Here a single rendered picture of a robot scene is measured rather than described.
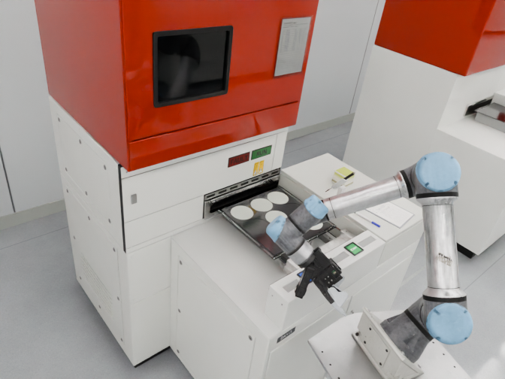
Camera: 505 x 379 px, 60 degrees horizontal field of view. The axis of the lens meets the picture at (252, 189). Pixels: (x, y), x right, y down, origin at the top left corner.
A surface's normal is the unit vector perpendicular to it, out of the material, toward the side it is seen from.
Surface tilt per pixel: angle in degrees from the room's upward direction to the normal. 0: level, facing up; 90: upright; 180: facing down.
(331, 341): 0
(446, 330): 62
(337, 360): 0
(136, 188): 90
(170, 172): 90
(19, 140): 90
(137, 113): 90
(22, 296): 0
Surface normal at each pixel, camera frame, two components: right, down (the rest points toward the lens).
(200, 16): 0.64, 0.48
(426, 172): -0.21, -0.20
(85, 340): 0.11, -0.83
